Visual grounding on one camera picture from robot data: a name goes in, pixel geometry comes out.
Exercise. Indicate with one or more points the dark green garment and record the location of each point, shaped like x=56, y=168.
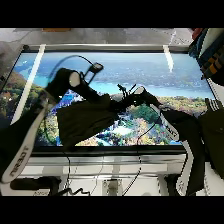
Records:
x=86, y=120

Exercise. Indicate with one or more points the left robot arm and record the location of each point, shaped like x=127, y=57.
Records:
x=20, y=150

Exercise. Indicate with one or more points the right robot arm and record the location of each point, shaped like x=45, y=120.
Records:
x=168, y=125

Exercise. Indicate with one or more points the heap of clothes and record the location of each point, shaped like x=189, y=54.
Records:
x=210, y=56

